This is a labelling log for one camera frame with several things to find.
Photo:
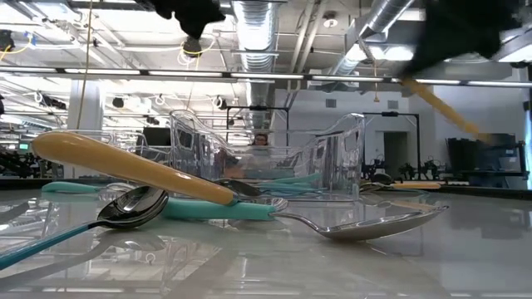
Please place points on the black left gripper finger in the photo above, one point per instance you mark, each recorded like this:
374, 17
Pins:
164, 8
199, 16

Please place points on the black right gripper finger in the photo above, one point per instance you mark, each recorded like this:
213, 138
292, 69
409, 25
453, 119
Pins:
428, 41
449, 41

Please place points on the hanging yellow pendant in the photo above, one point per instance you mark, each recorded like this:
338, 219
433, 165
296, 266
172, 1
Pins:
376, 99

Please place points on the round ceiling smoke detector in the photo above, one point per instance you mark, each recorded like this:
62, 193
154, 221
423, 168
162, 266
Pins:
330, 21

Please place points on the black background workstation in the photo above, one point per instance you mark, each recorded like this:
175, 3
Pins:
461, 158

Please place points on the small background robot arms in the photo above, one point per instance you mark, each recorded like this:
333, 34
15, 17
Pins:
428, 168

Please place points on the black monitor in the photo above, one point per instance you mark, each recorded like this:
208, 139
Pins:
157, 136

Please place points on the person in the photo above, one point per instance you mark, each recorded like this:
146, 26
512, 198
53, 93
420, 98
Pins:
260, 139

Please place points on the green exit sign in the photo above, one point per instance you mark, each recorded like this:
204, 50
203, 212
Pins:
23, 146

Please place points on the background robot arms group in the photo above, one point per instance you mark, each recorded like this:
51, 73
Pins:
16, 164

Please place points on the black ceiling camera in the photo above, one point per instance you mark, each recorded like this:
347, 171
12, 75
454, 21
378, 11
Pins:
192, 45

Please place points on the slanted silver ventilation duct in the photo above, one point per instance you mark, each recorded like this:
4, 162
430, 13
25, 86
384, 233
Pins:
365, 33

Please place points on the large silver ventilation duct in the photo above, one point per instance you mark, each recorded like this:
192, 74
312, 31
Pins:
257, 41

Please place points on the grey wall vent grille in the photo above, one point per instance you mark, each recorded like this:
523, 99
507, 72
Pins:
392, 104
330, 103

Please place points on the black background rig frame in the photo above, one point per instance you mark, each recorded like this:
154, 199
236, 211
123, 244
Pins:
390, 113

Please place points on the overhead frame light bar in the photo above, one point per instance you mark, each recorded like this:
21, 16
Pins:
266, 76

